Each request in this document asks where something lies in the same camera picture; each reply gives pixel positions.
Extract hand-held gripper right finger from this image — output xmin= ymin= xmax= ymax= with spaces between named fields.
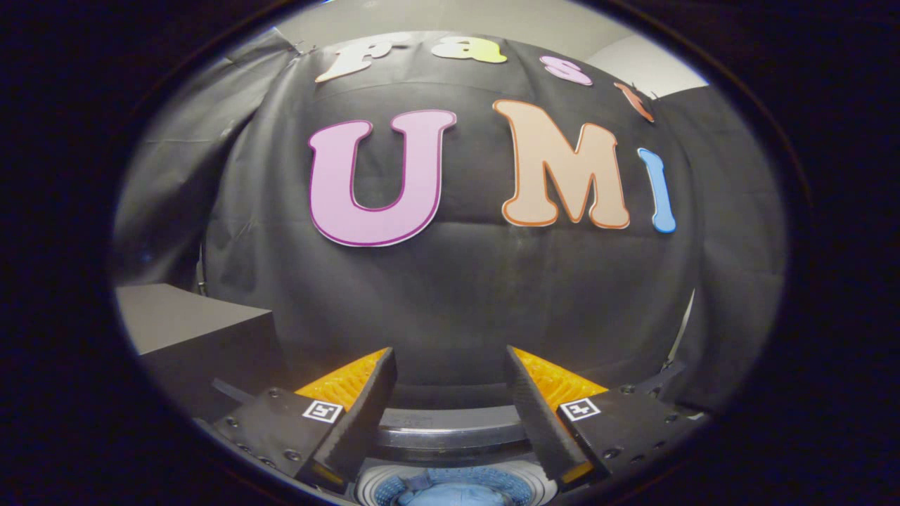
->
xmin=505 ymin=344 xmax=704 ymax=491

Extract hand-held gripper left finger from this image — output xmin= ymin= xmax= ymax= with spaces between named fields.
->
xmin=211 ymin=346 xmax=398 ymax=489

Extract grey washing machine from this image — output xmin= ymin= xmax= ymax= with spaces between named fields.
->
xmin=352 ymin=457 xmax=560 ymax=506

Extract light blue shirt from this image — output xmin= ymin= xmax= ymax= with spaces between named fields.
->
xmin=397 ymin=479 xmax=515 ymax=506

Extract black backdrop cloth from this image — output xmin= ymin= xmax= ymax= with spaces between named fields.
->
xmin=112 ymin=28 xmax=787 ymax=415

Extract beige cabinet with dark top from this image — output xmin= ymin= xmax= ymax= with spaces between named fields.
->
xmin=116 ymin=283 xmax=290 ymax=424

